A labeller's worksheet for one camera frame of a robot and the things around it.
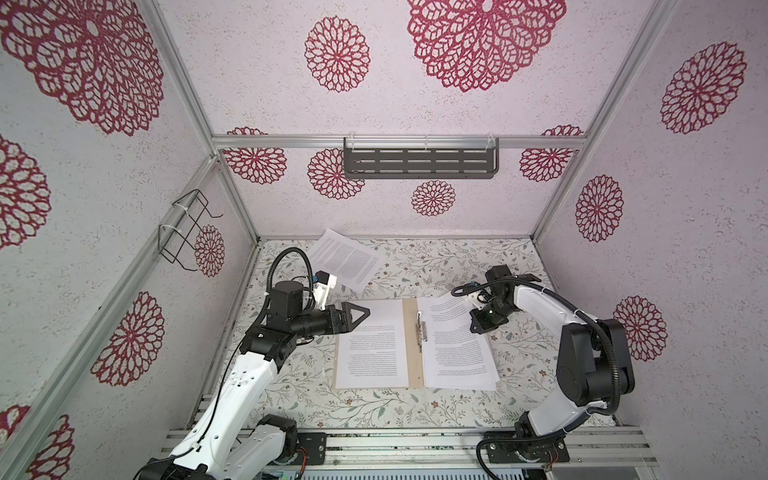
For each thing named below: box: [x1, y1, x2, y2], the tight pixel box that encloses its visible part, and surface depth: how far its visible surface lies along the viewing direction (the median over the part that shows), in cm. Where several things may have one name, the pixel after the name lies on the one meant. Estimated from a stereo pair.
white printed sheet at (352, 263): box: [306, 228, 387, 293], surface depth 116 cm
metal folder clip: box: [416, 311, 428, 353], surface depth 95 cm
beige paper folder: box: [333, 297, 427, 390], surface depth 91 cm
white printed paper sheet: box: [335, 299, 409, 389], surface depth 92 cm
